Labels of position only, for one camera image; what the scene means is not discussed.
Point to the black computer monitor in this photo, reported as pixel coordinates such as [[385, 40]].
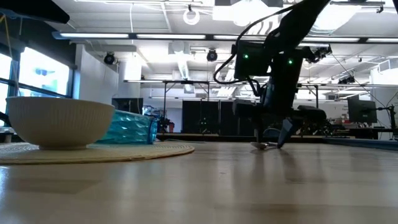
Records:
[[362, 109]]

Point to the cream ribbed bowl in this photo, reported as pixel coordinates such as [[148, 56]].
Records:
[[59, 124]]

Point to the black background workstation frame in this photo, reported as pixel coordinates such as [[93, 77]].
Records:
[[317, 96], [186, 81]]

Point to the large bright window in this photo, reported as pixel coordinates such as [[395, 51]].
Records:
[[43, 71]]

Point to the long ceiling light strip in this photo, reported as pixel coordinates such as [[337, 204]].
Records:
[[93, 35]]

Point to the black ceiling track mount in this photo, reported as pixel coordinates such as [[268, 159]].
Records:
[[357, 3]]

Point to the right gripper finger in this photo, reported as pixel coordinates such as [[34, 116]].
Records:
[[285, 132]]

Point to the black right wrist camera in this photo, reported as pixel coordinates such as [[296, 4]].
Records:
[[252, 65]]

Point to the black aluminium table frame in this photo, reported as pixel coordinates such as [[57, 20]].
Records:
[[357, 143]]

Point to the teal faceted plastic tumbler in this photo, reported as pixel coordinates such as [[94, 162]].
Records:
[[133, 127]]

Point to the round woven straw placemat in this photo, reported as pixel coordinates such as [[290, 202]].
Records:
[[140, 152]]

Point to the black ceiling camera cluster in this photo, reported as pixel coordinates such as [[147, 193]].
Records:
[[317, 55], [346, 80]]

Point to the black partition panels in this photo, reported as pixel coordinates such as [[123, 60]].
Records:
[[202, 118]]

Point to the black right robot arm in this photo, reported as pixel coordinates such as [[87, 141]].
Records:
[[295, 28]]

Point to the iridescent metal spoon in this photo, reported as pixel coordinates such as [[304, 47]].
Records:
[[259, 145]]

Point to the blue round chair back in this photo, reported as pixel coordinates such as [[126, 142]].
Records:
[[270, 133]]

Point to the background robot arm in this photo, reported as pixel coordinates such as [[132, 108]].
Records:
[[163, 124]]

